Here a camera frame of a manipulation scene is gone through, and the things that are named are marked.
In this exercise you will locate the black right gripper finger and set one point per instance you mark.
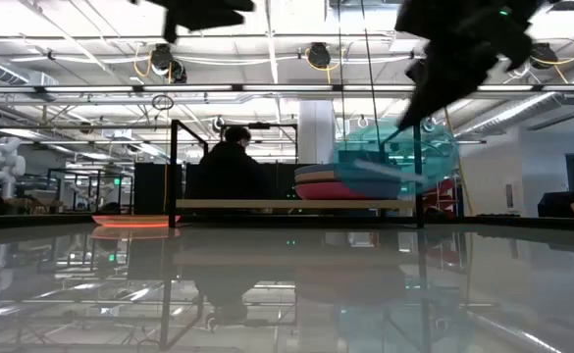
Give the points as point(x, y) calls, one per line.
point(433, 95)
point(417, 71)

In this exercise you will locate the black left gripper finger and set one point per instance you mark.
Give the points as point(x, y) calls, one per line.
point(230, 12)

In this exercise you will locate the translucent teal plate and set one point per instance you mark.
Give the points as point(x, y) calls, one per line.
point(433, 157)

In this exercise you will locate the pink plate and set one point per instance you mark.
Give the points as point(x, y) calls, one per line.
point(134, 220)
point(321, 191)

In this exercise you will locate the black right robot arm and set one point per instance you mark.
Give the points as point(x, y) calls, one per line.
point(537, 12)

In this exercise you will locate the black red ceiling reel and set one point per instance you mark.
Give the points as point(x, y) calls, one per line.
point(178, 72)

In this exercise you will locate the long ceiling light bar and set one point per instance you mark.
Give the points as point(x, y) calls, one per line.
point(286, 88)

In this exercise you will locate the red cart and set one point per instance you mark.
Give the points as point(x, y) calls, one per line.
point(441, 198)

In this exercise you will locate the white column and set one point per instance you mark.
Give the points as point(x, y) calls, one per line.
point(316, 132)

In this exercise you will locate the black office chair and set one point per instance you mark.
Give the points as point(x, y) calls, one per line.
point(554, 206)

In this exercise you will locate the black cabinet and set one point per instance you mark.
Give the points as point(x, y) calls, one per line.
point(149, 188)

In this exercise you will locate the silver ventilation duct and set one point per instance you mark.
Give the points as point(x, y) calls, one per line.
point(527, 110)

